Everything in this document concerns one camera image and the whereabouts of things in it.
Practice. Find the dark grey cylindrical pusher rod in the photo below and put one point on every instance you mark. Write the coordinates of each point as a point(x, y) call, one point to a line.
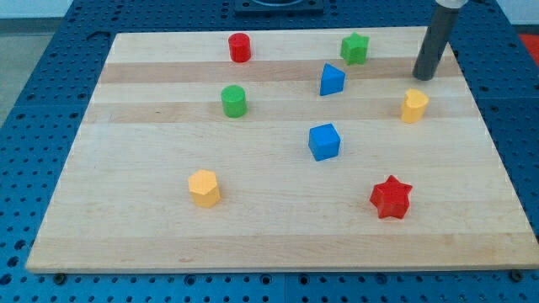
point(434, 42)

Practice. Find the silver rod mount collar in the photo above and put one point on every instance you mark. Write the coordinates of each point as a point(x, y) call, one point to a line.
point(451, 4)

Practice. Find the green star block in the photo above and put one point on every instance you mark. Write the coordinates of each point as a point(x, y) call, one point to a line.
point(354, 49)

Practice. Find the blue triangle block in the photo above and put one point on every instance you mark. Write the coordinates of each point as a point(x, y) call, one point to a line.
point(332, 80)

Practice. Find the blue cube block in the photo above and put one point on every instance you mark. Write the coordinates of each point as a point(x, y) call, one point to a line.
point(324, 142)

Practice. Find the red star block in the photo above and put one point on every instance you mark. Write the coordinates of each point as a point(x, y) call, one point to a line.
point(391, 198)

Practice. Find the light wooden board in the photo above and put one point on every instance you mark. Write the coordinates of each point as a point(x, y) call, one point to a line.
point(122, 201)

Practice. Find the red cylinder block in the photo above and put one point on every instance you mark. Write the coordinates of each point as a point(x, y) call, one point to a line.
point(239, 47)

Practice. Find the green cylinder block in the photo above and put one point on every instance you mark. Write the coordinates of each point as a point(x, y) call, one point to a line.
point(233, 99)

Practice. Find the yellow hexagon block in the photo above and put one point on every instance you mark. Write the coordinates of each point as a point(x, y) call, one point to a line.
point(204, 189)

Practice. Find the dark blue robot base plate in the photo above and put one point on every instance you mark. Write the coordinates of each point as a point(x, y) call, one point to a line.
point(252, 7)

